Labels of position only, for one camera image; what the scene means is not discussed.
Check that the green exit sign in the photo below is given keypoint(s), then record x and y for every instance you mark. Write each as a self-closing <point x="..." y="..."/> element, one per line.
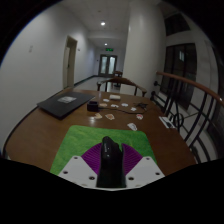
<point x="109" y="49"/>

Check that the black railing with wooden handrail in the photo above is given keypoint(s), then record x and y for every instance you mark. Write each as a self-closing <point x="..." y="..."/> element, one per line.
<point x="193" y="110"/>

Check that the open side door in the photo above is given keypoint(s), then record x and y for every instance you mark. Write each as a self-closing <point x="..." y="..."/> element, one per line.
<point x="70" y="63"/>

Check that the wooden chair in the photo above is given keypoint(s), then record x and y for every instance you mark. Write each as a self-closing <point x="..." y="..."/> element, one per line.
<point x="117" y="74"/>

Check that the small white box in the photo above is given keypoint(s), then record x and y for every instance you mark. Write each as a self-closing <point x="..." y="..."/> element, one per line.
<point x="115" y="97"/>

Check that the flat black box with label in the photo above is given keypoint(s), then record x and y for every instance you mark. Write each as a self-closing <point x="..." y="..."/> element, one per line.
<point x="65" y="103"/>

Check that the round ceiling light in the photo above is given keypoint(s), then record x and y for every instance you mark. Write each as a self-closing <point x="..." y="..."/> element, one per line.
<point x="105" y="44"/>
<point x="102" y="23"/>

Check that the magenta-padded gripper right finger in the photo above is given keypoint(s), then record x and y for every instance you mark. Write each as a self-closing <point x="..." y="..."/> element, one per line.
<point x="135" y="161"/>

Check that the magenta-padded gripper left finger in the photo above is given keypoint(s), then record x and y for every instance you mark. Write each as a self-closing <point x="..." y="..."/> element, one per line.
<point x="90" y="160"/>

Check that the small red white card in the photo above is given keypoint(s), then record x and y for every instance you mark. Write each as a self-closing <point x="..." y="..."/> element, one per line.
<point x="109" y="116"/>
<point x="139" y="116"/>

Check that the small tan card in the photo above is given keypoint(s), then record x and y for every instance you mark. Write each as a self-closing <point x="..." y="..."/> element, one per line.
<point x="98" y="116"/>

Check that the green mouse pad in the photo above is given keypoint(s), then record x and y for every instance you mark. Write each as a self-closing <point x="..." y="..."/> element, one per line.
<point x="83" y="138"/>

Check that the black computer mouse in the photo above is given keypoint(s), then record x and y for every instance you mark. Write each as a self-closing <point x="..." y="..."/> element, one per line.
<point x="111" y="163"/>

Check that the white flat device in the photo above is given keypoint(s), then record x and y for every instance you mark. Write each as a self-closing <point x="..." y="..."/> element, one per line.
<point x="166" y="122"/>

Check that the glass double door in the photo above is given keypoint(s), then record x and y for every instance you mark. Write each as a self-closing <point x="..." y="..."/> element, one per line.
<point x="108" y="65"/>

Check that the small black box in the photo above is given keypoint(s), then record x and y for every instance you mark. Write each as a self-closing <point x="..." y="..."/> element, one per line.
<point x="92" y="106"/>

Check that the dark framed window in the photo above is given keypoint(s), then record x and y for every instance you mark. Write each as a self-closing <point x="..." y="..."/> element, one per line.
<point x="180" y="66"/>

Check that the wooden armchair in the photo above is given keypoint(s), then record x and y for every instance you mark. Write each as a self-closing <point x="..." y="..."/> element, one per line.
<point x="121" y="81"/>

